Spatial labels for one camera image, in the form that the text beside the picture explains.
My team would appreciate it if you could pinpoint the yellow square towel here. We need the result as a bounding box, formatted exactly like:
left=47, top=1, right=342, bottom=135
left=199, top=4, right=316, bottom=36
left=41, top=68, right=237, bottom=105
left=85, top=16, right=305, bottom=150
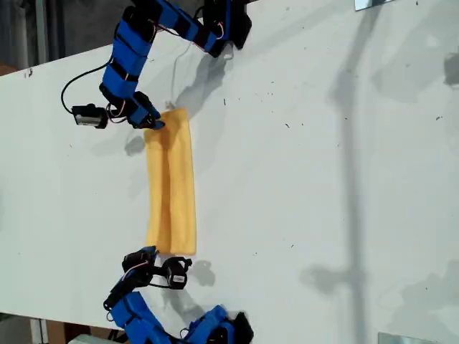
left=143, top=107, right=198, bottom=257

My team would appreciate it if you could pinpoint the white box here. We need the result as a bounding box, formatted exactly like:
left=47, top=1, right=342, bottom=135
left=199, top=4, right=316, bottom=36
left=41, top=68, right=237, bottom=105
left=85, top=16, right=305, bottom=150
left=67, top=333, right=108, bottom=344

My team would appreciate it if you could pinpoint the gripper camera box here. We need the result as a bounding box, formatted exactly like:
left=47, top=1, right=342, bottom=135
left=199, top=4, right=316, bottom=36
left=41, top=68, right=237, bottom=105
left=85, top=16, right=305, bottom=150
left=71, top=103, right=109, bottom=130
left=163, top=256, right=193, bottom=290

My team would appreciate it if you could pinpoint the grey metal post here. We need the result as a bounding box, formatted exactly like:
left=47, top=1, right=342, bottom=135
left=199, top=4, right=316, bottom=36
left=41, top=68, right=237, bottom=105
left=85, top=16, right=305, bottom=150
left=34, top=0, right=49, bottom=67

